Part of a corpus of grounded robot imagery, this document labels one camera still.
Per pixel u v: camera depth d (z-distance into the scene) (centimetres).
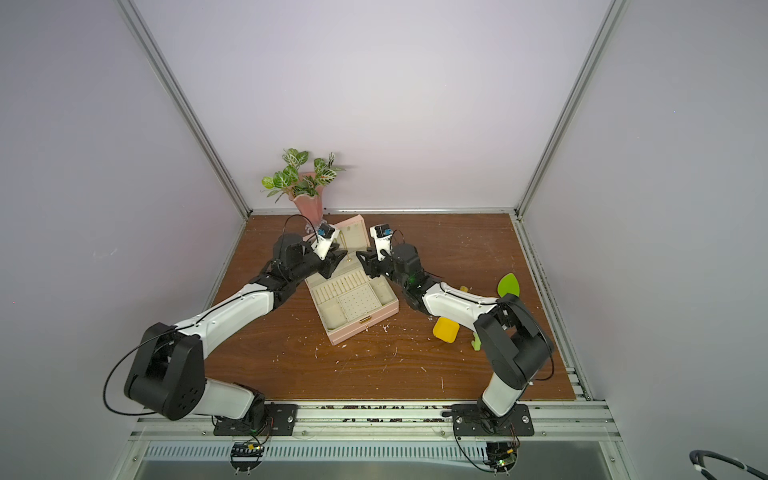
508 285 97
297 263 69
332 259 77
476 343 86
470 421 73
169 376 43
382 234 73
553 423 74
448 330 87
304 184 99
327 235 73
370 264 74
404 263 65
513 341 45
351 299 87
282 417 74
